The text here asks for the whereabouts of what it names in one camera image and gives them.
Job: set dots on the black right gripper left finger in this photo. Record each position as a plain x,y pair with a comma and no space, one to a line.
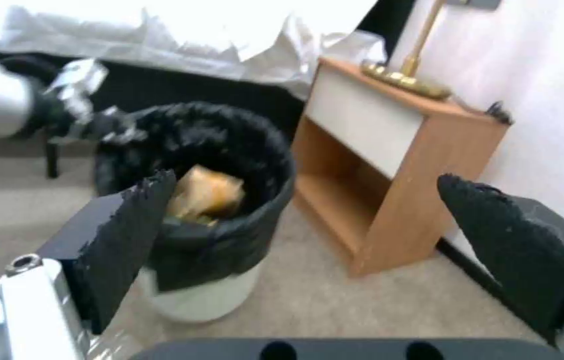
112,240

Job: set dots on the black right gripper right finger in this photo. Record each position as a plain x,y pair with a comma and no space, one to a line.
511,240

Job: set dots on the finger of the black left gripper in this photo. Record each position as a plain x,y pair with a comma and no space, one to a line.
112,125
79,80

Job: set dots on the white round trash bin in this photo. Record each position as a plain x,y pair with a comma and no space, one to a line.
202,292

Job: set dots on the crumpled yellowish paper garbage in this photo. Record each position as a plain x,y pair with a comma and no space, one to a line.
209,195

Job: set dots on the black plastic bin bag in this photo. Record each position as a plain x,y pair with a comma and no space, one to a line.
232,150

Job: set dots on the black skirting board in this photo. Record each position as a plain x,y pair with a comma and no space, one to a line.
481,277

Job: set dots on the white bed sheet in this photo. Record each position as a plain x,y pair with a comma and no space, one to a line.
162,33

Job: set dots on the small black object on nightstand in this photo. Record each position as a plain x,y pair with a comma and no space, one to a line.
499,112

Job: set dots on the wooden nightstand with white drawer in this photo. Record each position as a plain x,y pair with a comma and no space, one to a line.
386,161

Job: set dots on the brass table lamp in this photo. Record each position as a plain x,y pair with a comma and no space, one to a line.
411,63

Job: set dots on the black bed frame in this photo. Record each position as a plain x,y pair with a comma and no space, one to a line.
187,82

